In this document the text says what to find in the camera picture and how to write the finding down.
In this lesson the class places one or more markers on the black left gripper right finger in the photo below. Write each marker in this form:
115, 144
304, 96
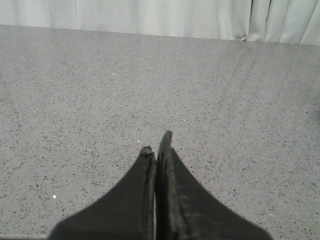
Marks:
185, 210

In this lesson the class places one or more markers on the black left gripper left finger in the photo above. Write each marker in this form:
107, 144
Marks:
126, 212

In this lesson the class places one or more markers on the white-grey curtain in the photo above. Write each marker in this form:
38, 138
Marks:
276, 21

